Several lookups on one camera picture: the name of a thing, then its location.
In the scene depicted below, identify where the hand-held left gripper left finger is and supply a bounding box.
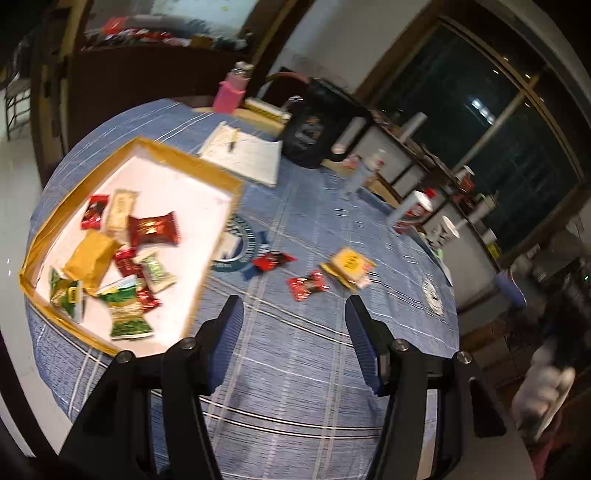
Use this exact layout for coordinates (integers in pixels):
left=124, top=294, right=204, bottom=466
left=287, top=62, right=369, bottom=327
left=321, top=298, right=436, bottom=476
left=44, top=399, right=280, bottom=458
left=60, top=295, right=244, bottom=480

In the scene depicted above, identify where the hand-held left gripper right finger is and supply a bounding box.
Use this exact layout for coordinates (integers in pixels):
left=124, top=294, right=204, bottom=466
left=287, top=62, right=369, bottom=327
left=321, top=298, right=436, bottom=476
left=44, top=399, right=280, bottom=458
left=345, top=295, right=506, bottom=480

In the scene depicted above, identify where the yellow cracker packet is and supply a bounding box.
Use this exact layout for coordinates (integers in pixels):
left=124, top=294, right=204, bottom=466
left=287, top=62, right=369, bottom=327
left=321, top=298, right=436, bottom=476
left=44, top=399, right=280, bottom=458
left=320, top=247, right=377, bottom=291

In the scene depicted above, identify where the small red candy packet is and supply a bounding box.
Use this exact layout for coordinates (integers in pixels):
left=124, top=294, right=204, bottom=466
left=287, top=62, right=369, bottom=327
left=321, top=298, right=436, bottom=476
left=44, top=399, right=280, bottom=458
left=287, top=271, right=331, bottom=302
left=81, top=195, right=110, bottom=230
left=113, top=248, right=145, bottom=278
left=252, top=251, right=296, bottom=273
left=136, top=288, right=161, bottom=312

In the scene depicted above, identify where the white and green snack packet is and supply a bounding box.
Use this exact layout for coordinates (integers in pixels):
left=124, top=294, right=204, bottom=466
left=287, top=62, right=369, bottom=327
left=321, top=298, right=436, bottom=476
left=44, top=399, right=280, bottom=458
left=134, top=249, right=177, bottom=293

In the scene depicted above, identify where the large red snack packet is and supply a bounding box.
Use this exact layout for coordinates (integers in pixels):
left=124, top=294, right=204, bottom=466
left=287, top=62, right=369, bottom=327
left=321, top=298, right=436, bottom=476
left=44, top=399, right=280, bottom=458
left=127, top=211, right=182, bottom=247

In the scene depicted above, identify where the gold rimmed white tray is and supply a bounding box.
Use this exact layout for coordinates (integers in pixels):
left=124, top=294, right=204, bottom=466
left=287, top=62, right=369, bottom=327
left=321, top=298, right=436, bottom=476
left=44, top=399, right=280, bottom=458
left=18, top=136, right=245, bottom=358

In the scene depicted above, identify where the gold snack packet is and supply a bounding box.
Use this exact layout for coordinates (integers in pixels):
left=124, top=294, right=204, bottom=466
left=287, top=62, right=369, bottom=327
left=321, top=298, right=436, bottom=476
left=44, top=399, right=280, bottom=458
left=62, top=230, right=122, bottom=296

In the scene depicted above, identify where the green and yellow snack packet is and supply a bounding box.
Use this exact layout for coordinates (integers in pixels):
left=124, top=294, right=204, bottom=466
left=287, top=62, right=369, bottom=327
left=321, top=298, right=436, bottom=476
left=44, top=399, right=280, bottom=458
left=48, top=268, right=86, bottom=322

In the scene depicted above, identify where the beige snack packet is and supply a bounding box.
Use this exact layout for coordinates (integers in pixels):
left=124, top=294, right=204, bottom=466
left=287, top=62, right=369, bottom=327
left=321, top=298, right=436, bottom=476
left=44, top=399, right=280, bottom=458
left=105, top=189, right=139, bottom=234

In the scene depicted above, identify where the person's right hand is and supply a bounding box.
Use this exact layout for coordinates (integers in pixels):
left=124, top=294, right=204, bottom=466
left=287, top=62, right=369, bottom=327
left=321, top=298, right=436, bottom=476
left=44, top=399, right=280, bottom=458
left=512, top=342, right=575, bottom=439

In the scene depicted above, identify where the blue plastic container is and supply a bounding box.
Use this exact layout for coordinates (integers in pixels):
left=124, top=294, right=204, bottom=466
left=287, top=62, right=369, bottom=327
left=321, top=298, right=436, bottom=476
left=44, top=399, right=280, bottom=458
left=496, top=270, right=527, bottom=308

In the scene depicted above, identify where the floral paper cup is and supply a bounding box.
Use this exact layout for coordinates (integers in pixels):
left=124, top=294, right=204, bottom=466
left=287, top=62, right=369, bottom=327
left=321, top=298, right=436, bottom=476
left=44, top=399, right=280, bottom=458
left=427, top=215, right=462, bottom=250

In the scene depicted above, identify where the white liquor bottle red label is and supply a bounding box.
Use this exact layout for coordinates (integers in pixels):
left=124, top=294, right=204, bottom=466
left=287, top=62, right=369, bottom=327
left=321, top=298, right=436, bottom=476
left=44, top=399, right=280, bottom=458
left=387, top=188, right=435, bottom=232

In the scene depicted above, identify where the blue checked tablecloth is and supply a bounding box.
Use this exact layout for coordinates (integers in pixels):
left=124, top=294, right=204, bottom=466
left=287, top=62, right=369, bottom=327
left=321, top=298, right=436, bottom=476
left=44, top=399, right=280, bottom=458
left=25, top=97, right=460, bottom=480

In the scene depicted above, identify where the white plastic bottle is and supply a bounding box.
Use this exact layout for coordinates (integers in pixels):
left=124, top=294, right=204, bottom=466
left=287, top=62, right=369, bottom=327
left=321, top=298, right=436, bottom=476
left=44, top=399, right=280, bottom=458
left=341, top=148, right=386, bottom=200

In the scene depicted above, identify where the white notebook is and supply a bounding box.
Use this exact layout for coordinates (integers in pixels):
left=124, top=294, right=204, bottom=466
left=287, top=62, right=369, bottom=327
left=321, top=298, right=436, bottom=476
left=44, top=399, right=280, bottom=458
left=198, top=121, right=283, bottom=188

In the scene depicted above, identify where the white cylindrical container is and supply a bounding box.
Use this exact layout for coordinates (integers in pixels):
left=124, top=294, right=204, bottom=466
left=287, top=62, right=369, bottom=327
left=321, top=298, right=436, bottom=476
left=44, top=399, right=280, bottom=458
left=331, top=116, right=368, bottom=155

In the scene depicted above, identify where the black bag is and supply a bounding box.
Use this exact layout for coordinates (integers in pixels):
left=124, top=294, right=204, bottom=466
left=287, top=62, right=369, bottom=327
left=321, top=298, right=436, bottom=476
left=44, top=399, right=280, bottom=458
left=268, top=76, right=370, bottom=169

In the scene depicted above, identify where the yellow striped box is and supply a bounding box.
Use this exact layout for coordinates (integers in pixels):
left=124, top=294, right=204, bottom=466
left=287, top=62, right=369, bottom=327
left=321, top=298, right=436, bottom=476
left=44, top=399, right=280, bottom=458
left=242, top=97, right=291, bottom=123

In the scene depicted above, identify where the pink water bottle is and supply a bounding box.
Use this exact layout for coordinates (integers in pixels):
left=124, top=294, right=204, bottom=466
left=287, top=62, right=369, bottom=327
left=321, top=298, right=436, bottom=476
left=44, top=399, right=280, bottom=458
left=212, top=62, right=254, bottom=114

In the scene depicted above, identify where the wooden cabinet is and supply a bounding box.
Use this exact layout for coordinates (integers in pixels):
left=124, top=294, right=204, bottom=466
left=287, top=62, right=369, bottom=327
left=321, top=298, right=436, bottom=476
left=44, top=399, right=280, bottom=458
left=32, top=0, right=305, bottom=153

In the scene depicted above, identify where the metal frame chair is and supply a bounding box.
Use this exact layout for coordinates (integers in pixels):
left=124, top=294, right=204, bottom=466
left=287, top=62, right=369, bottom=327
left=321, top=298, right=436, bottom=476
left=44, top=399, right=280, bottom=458
left=2, top=69, right=35, bottom=141

